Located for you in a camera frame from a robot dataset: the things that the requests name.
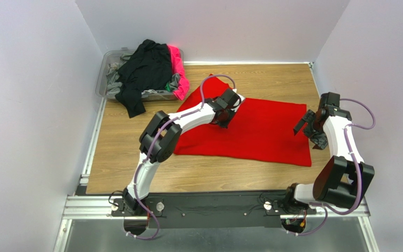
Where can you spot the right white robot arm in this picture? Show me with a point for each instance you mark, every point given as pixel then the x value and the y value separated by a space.
pixel 344 180

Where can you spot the black t-shirt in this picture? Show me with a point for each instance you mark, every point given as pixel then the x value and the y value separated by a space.
pixel 149 68

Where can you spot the pink t-shirt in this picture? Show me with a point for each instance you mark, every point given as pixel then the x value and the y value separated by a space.
pixel 179 85

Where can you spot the clear plastic bin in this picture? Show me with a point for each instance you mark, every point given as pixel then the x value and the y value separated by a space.
pixel 111 61

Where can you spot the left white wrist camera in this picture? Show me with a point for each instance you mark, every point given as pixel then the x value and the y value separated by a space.
pixel 240 99

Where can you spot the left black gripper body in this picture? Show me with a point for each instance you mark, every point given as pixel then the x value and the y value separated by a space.
pixel 223 116

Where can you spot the green garment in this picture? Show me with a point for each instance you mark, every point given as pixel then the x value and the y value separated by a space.
pixel 168 87

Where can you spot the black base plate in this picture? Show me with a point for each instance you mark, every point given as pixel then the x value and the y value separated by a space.
pixel 269 209

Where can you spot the red t-shirt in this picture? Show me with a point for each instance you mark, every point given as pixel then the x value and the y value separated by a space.
pixel 261 130

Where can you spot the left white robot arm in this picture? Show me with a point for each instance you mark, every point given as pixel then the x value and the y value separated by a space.
pixel 159 140

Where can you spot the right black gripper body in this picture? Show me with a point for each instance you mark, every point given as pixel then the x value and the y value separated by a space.
pixel 311 123

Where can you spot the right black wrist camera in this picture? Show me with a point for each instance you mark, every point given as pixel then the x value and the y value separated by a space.
pixel 329 99

